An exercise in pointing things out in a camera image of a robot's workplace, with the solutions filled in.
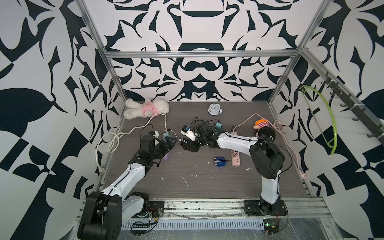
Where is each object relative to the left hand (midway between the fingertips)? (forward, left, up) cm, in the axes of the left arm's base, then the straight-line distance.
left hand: (172, 140), depth 86 cm
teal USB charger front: (+16, -30, -10) cm, 35 cm away
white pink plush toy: (+28, +19, -3) cm, 34 cm away
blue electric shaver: (-10, -27, -9) cm, 30 cm away
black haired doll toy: (+13, -56, -5) cm, 58 cm away
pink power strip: (-8, -35, -5) cm, 37 cm away
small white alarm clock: (+30, -29, -8) cm, 43 cm away
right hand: (+2, -8, -5) cm, 10 cm away
